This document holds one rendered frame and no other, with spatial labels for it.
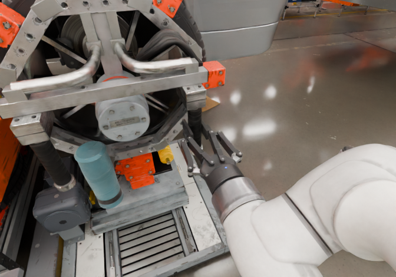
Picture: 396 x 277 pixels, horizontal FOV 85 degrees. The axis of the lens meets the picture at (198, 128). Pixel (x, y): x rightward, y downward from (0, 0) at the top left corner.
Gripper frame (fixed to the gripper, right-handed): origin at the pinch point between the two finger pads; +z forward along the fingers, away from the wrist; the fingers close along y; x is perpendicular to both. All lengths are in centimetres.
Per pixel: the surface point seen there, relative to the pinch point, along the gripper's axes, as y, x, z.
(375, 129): 179, -83, 39
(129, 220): -28, -71, 23
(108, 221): -38, -66, 23
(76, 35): -30, 8, 68
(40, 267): -67, -70, 14
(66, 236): -58, -71, 26
